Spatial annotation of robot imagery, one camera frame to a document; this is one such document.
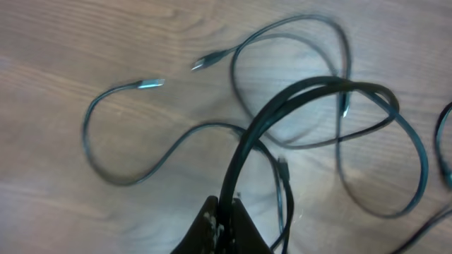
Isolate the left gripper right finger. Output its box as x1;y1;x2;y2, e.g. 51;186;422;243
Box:
227;198;273;254

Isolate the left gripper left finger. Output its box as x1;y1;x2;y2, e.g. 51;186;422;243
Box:
171;195;218;254

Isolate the thick black cable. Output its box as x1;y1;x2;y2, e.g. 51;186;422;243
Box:
217;75;430;254

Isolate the thin black USB cable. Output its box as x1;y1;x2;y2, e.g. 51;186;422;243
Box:
81;13;452;254

